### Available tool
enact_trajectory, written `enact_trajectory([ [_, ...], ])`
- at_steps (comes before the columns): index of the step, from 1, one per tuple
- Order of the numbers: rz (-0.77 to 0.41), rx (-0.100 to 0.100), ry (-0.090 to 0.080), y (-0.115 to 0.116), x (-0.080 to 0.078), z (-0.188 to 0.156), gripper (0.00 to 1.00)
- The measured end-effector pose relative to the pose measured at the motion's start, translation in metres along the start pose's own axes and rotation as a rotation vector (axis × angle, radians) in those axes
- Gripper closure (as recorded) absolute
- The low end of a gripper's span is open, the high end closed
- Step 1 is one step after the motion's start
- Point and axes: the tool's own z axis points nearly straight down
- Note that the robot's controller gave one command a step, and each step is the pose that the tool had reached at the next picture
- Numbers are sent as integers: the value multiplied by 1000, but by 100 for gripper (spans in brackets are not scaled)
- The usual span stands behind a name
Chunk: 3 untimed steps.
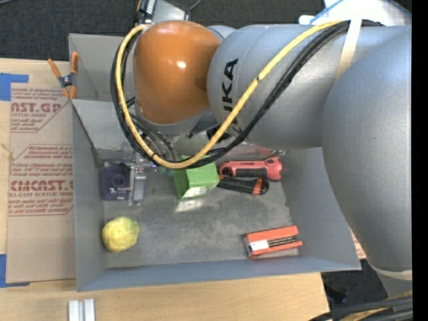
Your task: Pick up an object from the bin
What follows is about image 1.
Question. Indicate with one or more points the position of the orange stapler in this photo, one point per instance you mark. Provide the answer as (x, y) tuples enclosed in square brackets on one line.
[(272, 242)]

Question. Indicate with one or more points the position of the red and black hand tool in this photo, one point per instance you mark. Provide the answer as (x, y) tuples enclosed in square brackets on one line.
[(250, 169)]

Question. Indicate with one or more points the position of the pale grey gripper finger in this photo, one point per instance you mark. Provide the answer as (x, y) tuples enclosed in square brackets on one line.
[(131, 189), (139, 187)]

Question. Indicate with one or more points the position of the yellow ball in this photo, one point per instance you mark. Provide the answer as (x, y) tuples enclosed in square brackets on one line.
[(119, 234)]

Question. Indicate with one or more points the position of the purple box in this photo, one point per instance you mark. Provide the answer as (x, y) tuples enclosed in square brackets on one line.
[(113, 182)]

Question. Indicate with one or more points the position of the grey metal bin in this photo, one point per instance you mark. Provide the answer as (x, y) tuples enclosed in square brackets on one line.
[(207, 222)]

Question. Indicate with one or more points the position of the brown cardboard board red print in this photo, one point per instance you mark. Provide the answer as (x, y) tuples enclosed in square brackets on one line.
[(40, 239)]

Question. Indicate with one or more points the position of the green box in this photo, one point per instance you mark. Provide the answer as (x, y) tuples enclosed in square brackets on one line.
[(197, 179)]

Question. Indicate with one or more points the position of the black and orange utility knife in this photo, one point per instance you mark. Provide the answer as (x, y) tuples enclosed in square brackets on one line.
[(244, 186)]

